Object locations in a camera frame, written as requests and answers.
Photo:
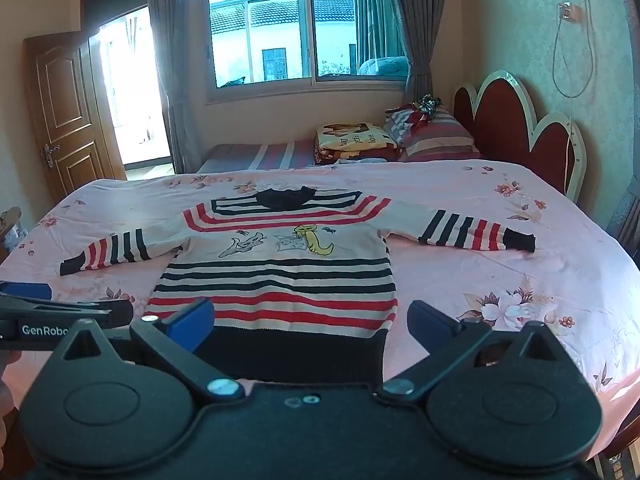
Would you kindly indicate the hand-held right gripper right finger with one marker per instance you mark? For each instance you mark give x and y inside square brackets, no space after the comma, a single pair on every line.
[427,322]

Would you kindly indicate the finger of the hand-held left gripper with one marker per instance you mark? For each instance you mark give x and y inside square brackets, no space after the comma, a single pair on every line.
[25,291]

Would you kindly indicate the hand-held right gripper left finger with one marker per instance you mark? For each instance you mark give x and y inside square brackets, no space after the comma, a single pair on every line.
[192,322]

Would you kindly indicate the striped knit sweater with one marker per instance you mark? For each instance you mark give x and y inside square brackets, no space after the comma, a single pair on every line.
[280,280]

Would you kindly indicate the wooden side furniture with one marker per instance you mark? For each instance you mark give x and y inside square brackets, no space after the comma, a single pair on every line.
[10,227]

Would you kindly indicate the pink floral blanket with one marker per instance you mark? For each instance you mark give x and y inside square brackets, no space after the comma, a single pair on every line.
[525,270]

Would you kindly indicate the striped bed sheet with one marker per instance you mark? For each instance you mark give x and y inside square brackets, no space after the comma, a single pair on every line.
[260,155]

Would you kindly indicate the brown wooden door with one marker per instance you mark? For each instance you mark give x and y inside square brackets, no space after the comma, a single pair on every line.
[65,110]

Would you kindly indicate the striped pillow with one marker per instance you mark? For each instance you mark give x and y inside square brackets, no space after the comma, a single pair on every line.
[440,137]

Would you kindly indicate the folded yellow printed blanket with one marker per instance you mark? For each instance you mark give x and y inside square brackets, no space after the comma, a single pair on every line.
[350,140]

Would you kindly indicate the red heart-shaped headboard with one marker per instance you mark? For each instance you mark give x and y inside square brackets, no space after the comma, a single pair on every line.
[505,120]

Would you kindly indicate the dark toy bundle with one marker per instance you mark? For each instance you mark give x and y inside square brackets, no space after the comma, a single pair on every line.
[427,105]

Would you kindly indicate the blue patterned cloth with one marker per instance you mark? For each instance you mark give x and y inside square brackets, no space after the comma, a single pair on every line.
[627,215]

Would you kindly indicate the blue quilt outside window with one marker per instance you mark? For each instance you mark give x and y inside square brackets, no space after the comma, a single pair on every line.
[385,66]

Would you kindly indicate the grey curtain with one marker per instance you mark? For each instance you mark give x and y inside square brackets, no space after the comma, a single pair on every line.
[172,60]
[417,20]

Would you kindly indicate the sliding glass window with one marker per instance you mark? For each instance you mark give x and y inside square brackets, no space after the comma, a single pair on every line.
[300,30]

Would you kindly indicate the wall socket plug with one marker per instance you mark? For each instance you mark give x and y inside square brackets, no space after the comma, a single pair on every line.
[569,11]

